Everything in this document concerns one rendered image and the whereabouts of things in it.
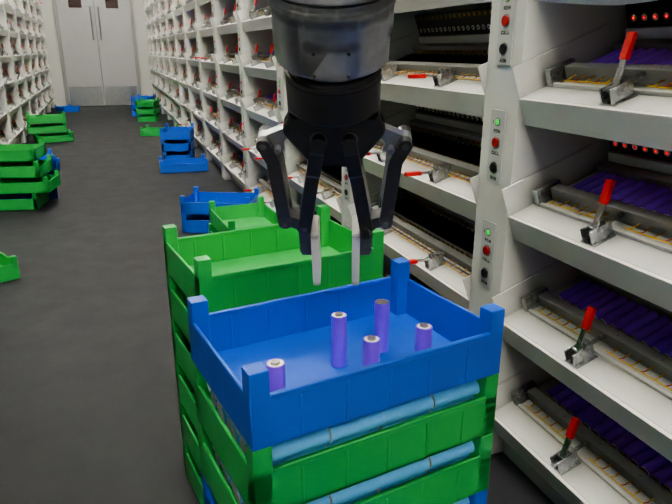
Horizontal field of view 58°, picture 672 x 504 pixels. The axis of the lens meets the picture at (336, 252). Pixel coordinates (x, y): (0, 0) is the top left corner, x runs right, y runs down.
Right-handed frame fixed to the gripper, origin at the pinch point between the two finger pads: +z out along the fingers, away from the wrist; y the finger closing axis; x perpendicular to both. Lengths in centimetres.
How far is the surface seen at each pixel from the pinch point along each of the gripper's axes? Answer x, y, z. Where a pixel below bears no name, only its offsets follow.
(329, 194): 110, -5, 79
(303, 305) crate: 7.2, -4.5, 16.3
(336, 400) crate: -11.3, 0.2, 9.0
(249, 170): 200, -49, 135
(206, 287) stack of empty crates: 12.7, -18.3, 19.0
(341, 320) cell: -0.2, 0.5, 10.3
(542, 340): 19, 33, 38
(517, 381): 23, 33, 55
